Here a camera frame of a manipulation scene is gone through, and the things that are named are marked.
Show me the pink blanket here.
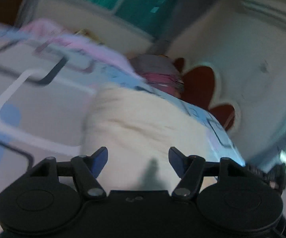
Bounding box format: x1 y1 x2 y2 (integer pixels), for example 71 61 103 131
19 18 144 81

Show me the folded clothes pile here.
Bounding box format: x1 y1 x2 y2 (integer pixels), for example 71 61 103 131
129 54 183 97

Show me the wall socket with plug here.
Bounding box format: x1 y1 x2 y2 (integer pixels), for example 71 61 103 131
259 60 270 74

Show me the patterned bed sheet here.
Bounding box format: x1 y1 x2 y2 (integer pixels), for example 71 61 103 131
0 24 244 192

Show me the yellow patterned pillow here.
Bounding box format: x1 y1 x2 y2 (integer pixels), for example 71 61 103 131
74 29 104 44

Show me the right grey curtain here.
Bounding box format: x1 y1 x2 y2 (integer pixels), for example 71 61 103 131
146 0 208 58

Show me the red white headboard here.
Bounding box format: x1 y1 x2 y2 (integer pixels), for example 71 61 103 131
173 58 241 133

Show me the white air conditioner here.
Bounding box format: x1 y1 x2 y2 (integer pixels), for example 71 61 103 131
241 0 286 31

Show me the cream quilted puffer jacket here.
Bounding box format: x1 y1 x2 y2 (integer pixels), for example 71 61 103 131
80 85 212 192

